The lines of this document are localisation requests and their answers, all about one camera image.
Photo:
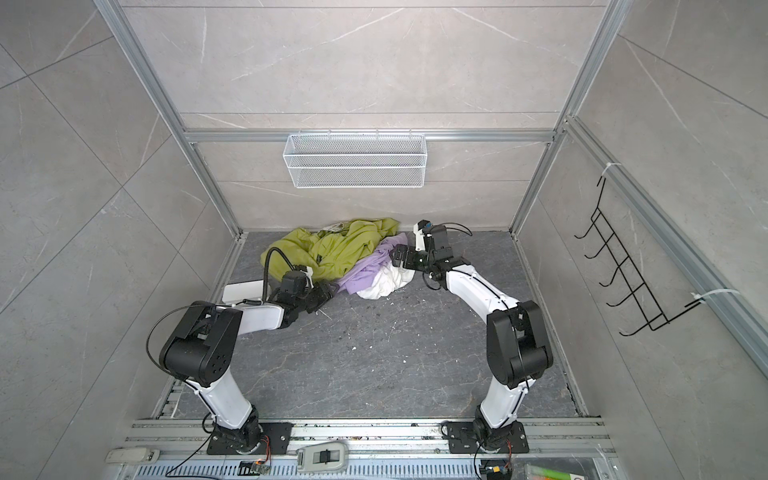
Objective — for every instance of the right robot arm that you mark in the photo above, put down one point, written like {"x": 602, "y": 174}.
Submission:
{"x": 518, "y": 349}

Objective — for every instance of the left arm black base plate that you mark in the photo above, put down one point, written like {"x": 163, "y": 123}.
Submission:
{"x": 252, "y": 439}

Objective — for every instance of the purple cloth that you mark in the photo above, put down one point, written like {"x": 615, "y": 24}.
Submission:
{"x": 361, "y": 276}

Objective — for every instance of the green cloth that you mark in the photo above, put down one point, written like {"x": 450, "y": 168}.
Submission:
{"x": 332, "y": 253}

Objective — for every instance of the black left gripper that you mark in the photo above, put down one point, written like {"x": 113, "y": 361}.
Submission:
{"x": 325, "y": 291}

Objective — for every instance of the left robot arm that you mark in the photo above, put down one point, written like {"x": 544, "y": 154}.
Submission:
{"x": 200, "y": 349}

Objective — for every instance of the green marker pen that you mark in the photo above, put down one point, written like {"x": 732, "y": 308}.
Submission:
{"x": 541, "y": 473}

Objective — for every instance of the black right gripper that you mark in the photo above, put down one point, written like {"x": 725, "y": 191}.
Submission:
{"x": 411, "y": 253}

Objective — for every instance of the white plastic box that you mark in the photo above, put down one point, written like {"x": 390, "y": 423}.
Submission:
{"x": 237, "y": 292}

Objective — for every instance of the white power adapter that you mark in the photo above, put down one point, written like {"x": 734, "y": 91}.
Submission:
{"x": 133, "y": 455}

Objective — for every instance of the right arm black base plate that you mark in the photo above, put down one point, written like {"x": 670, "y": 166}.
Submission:
{"x": 469, "y": 437}

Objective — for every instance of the white cloth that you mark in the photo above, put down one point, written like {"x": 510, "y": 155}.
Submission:
{"x": 386, "y": 281}

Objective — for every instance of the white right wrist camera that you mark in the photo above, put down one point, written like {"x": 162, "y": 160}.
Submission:
{"x": 421, "y": 232}

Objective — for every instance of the white wire mesh basket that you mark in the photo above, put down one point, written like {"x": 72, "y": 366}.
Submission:
{"x": 356, "y": 160}

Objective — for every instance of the black wire hook rack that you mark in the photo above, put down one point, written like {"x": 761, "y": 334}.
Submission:
{"x": 626, "y": 272}

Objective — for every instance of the grey handheld controller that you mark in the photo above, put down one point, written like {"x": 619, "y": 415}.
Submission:
{"x": 328, "y": 457}

